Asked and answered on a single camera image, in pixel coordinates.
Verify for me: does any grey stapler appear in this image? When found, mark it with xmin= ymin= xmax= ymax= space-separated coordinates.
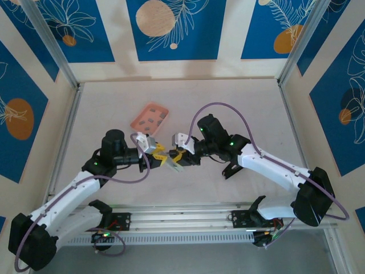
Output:
xmin=167 ymin=158 xmax=185 ymax=174

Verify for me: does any pink plastic tray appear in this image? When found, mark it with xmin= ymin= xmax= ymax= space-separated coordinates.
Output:
xmin=129 ymin=102 xmax=171 ymax=135

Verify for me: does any blue panel with cream circle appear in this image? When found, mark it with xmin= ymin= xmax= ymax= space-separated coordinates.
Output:
xmin=126 ymin=0 xmax=228 ymax=62

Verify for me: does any circuit board with green LED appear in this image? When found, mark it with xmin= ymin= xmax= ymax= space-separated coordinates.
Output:
xmin=252 ymin=228 xmax=285 ymax=248
xmin=90 ymin=230 xmax=116 ymax=244

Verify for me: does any blue panel small orange circle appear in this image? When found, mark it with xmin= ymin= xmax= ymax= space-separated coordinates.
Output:
xmin=35 ymin=0 xmax=116 ymax=64

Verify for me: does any blue panel large orange circle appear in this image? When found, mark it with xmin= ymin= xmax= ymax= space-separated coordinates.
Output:
xmin=0 ymin=41 xmax=49 ymax=184

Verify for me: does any blue panel with feather leaf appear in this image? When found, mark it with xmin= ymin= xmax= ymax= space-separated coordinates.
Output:
xmin=241 ymin=0 xmax=314 ymax=61

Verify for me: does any blue panel dark flower print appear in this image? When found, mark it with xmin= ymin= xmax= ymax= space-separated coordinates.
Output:
xmin=309 ymin=27 xmax=365 ymax=177

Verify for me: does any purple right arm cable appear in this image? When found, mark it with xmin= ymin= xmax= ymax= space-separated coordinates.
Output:
xmin=182 ymin=102 xmax=351 ymax=249

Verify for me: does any aluminium side rail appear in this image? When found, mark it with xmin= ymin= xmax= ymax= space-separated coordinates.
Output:
xmin=47 ymin=84 xmax=85 ymax=198
xmin=278 ymin=81 xmax=311 ymax=172

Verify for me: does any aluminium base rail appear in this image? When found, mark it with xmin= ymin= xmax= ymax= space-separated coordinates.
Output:
xmin=74 ymin=202 xmax=337 ymax=237

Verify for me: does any slotted grey cable duct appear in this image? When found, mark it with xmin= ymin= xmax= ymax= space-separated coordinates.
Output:
xmin=67 ymin=231 xmax=256 ymax=247

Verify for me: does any aluminium frame post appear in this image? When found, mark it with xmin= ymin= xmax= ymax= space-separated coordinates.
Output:
xmin=21 ymin=0 xmax=83 ymax=90
xmin=277 ymin=0 xmax=329 ymax=86

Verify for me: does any blue leaf-print wall panel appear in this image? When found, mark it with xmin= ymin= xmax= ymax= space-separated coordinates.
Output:
xmin=296 ymin=0 xmax=351 ymax=77
xmin=0 ymin=5 xmax=60 ymax=83

